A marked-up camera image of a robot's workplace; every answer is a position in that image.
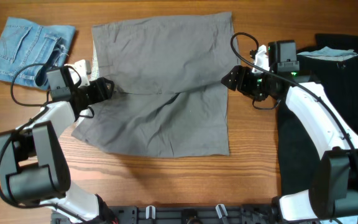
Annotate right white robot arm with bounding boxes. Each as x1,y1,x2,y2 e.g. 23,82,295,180
221,40,358,223

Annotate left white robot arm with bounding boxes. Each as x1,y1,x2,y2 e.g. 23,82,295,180
0,65,119,223

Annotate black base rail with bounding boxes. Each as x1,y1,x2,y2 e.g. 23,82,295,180
50,203,276,224

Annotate right black cable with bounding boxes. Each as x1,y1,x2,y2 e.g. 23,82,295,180
230,32,358,224

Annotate folded blue denim shorts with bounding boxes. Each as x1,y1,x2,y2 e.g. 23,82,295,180
0,17,75,90

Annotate black shorts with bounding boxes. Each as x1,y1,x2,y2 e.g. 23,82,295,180
277,34,358,195

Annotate grey cotton shorts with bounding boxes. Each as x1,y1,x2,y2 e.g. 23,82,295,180
72,12,239,158

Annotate black cable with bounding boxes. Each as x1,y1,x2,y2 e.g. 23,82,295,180
230,32,358,224
0,63,83,218

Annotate left black cable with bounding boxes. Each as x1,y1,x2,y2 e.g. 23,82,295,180
0,63,83,218

